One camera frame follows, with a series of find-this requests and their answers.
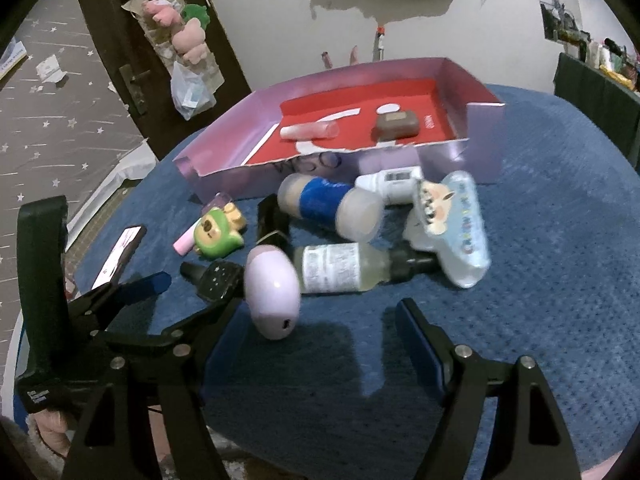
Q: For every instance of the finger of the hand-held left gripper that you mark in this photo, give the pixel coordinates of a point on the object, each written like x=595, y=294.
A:
x=147, y=284

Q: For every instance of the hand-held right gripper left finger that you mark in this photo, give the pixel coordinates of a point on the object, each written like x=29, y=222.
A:
x=186, y=360

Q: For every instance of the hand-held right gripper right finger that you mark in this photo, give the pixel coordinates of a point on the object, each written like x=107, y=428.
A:
x=421, y=350

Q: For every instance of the lilac oval case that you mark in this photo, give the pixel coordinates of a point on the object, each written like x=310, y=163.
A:
x=272, y=292

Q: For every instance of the lilac cardboard box red inside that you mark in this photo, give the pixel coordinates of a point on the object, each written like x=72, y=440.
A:
x=350, y=105

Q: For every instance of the person's left forearm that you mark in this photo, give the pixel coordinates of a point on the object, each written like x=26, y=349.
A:
x=17, y=452

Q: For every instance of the person's left hand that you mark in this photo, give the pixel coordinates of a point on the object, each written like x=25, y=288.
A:
x=51, y=430

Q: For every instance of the black phone white screen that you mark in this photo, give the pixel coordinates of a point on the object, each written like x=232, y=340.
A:
x=120, y=255

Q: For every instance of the pink lip balm stick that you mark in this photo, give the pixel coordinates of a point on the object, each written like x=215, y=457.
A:
x=183, y=244

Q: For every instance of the black starry perfume bottle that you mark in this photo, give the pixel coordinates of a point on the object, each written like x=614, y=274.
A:
x=216, y=280

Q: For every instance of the green cartoon figure toy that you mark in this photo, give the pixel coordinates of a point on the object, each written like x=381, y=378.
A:
x=217, y=232

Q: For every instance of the clear spray bottle white label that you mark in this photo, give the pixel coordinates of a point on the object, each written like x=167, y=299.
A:
x=340, y=267

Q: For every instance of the packaged toothbrush cartoon card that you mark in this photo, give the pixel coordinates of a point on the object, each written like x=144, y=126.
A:
x=452, y=232

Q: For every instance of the black small box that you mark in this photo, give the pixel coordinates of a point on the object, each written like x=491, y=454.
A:
x=272, y=224

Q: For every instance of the small white bottle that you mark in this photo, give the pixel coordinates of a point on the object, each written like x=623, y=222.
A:
x=389, y=183

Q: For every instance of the blue labelled cylinder bottle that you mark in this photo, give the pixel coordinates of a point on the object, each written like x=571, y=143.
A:
x=327, y=204

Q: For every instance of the clear plastic bag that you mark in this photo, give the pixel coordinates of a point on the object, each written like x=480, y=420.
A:
x=190, y=92

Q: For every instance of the crumpled white paper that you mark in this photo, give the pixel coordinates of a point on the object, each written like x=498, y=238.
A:
x=50, y=69

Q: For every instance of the pink tube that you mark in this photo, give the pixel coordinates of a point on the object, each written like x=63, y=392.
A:
x=307, y=131

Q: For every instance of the brown rounded case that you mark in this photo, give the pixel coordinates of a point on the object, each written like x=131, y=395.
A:
x=395, y=125

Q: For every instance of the white book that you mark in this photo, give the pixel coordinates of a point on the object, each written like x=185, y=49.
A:
x=12, y=57

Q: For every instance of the pink plush toy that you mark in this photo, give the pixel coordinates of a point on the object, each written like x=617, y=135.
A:
x=161, y=11
x=190, y=41

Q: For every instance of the dark brown door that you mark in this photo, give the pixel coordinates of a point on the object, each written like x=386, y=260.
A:
x=100, y=35

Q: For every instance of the green plush toy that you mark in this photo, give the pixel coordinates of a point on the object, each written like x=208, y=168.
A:
x=196, y=14

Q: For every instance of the small pink stick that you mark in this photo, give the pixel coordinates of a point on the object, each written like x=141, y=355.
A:
x=327, y=59
x=354, y=55

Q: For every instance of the dark green cabinet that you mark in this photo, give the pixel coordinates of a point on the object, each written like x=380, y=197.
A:
x=595, y=100

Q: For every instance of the red capped pen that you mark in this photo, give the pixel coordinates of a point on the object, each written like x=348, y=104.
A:
x=379, y=42

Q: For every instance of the cluster of small bottles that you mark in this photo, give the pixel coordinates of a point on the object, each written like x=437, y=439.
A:
x=612, y=60

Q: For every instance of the wall poster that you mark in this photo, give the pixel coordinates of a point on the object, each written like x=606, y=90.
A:
x=562, y=7

